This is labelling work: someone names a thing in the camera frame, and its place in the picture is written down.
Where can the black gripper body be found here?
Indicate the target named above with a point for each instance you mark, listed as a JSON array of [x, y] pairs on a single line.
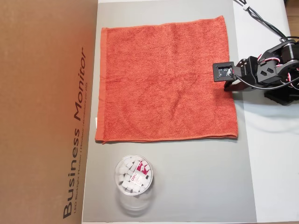
[[242, 71]]

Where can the brown cardboard monitor box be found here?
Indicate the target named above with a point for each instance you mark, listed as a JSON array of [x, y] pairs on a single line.
[[42, 105]]

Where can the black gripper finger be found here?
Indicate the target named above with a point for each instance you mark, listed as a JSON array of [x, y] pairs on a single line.
[[232, 84], [243, 88]]

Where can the white towel tag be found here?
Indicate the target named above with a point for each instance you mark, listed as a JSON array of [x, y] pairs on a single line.
[[96, 123]]

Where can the black square wrist camera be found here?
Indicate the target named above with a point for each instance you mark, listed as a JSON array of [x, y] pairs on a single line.
[[216, 74]]

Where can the clear plastic jar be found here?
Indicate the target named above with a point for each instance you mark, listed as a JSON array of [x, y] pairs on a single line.
[[121, 177]]

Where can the red white paper label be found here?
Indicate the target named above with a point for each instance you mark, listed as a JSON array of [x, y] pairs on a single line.
[[140, 170]]

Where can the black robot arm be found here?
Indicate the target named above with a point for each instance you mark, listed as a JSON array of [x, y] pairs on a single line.
[[268, 74]]

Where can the orange terry towel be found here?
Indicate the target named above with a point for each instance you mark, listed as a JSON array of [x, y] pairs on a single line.
[[163, 81]]

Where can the grey table mat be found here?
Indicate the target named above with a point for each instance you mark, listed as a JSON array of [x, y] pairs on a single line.
[[187, 175]]

